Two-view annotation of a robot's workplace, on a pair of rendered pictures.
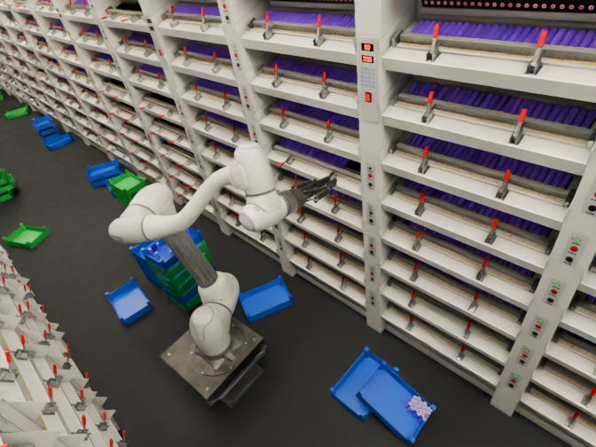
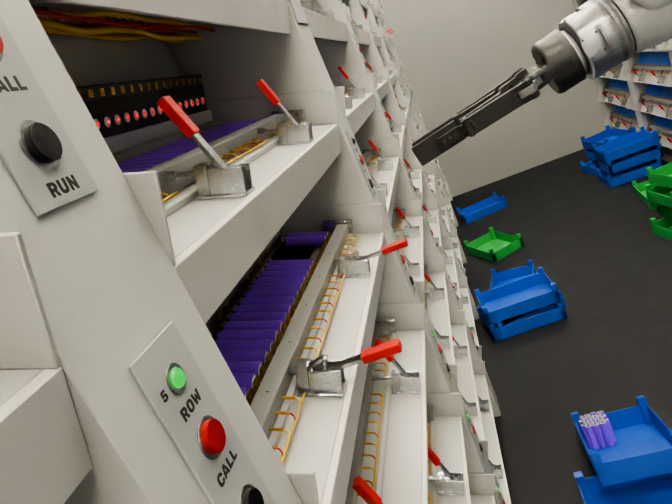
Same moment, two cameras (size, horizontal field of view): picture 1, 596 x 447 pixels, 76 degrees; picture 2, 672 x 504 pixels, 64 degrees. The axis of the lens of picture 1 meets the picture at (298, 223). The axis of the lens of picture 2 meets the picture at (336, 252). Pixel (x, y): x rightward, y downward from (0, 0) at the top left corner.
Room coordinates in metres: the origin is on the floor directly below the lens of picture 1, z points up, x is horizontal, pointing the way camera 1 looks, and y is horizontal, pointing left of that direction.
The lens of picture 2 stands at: (1.83, 0.37, 1.17)
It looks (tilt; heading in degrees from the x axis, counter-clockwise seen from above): 15 degrees down; 235
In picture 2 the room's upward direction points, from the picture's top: 24 degrees counter-clockwise
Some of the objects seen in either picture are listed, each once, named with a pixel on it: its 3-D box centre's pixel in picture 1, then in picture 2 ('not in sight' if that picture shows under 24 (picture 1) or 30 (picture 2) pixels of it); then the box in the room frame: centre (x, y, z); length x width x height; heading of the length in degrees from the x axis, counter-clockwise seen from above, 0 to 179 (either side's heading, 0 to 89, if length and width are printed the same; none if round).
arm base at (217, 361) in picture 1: (219, 347); not in sight; (1.09, 0.49, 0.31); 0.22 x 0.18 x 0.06; 42
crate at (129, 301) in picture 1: (129, 301); not in sight; (1.76, 1.20, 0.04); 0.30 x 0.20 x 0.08; 33
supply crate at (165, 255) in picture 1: (172, 244); not in sight; (1.77, 0.77, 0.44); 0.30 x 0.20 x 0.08; 136
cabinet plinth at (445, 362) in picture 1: (338, 284); not in sight; (1.58, -0.18, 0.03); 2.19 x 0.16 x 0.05; 40
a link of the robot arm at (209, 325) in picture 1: (208, 326); not in sight; (1.12, 0.50, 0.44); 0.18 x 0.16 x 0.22; 164
